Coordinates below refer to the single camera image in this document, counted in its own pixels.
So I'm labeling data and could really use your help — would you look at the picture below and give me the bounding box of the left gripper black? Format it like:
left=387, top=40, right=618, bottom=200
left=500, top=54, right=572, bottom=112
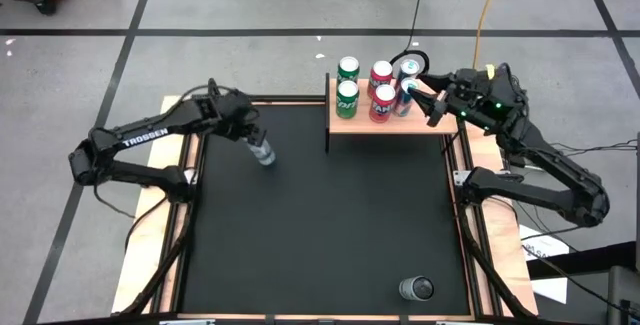
left=232, top=109, right=270, bottom=151

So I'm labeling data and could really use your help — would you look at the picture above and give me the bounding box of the wooden shelf board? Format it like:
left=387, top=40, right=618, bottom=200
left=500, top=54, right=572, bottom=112
left=324, top=72, right=459, bottom=154

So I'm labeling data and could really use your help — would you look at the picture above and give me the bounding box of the black looped floor cable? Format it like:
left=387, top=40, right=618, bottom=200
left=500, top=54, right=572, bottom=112
left=388, top=0, right=431, bottom=80

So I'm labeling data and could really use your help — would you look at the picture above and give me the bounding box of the white paper sheet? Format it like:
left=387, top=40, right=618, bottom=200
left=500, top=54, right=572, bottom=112
left=529, top=275, right=570, bottom=306
left=518, top=223, right=571, bottom=262

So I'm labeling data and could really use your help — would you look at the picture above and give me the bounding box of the black aluminium table frame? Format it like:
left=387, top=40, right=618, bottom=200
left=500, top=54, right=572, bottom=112
left=112, top=77, right=539, bottom=325

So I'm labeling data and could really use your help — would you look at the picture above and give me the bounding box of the green Sprite can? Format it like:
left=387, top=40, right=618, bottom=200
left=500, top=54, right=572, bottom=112
left=336, top=55, right=361, bottom=85
left=335, top=79, right=361, bottom=120

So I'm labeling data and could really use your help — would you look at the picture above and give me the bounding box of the orange Fanta can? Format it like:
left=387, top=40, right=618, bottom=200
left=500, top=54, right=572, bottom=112
left=368, top=59, right=395, bottom=91
left=368, top=83, right=398, bottom=125

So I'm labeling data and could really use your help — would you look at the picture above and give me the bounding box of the grey box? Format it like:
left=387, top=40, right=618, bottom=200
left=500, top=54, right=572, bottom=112
left=606, top=264, right=640, bottom=325

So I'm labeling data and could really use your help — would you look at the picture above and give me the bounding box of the yellow floor cable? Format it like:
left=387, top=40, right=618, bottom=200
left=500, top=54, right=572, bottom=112
left=472, top=0, right=504, bottom=72

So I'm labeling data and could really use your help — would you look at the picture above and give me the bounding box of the long black bar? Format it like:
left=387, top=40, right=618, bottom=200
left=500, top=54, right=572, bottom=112
left=525, top=240, right=640, bottom=282

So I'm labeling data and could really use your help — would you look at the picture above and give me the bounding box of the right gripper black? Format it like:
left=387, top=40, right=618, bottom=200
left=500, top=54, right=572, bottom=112
left=407, top=69, right=494, bottom=129

